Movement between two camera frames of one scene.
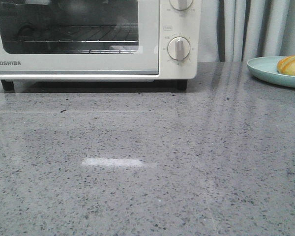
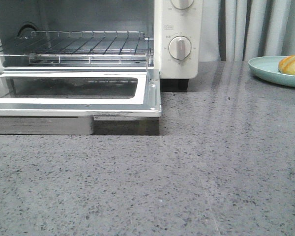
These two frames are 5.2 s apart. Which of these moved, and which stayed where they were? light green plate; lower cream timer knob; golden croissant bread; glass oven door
Moved: glass oven door
Stayed: light green plate; golden croissant bread; lower cream timer knob
